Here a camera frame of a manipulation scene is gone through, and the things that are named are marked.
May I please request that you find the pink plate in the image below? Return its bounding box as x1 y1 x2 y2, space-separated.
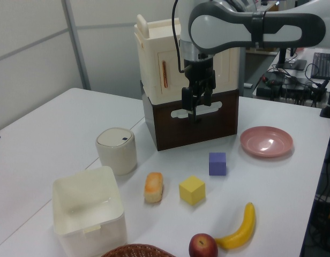
239 126 294 158

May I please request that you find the black monitor stand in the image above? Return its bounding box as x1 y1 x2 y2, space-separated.
275 48 308 71

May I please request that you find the dark brown drawer box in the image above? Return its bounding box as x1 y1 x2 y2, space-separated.
140 80 240 152

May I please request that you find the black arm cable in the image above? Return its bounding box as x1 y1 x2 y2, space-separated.
172 0 186 73

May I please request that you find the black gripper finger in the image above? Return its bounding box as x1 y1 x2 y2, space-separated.
201 80 216 107
181 81 200 124

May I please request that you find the cream toy cabinet with handles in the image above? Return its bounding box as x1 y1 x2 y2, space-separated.
134 14 240 104

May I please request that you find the purple cube block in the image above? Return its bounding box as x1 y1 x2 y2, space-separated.
208 152 227 177

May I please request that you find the black keyboard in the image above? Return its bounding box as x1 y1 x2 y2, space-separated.
310 52 330 80

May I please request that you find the yellow cube block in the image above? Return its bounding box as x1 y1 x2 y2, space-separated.
178 175 206 206

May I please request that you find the white square plastic container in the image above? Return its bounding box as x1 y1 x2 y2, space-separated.
52 165 128 255

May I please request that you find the brown wicker basket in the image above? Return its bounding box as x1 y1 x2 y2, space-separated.
100 243 177 257

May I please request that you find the cream lidded bin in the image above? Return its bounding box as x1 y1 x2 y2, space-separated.
95 128 138 176

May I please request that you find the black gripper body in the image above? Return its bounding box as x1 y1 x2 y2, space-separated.
184 55 216 89

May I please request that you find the toy toast bread slice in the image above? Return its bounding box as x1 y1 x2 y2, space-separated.
144 172 164 204

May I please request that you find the red toy apple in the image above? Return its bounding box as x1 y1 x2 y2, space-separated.
188 233 219 257

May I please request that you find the black device with cables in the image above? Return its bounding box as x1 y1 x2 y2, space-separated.
256 76 314 104

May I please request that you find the yellow toy banana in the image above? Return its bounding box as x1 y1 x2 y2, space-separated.
214 202 256 251

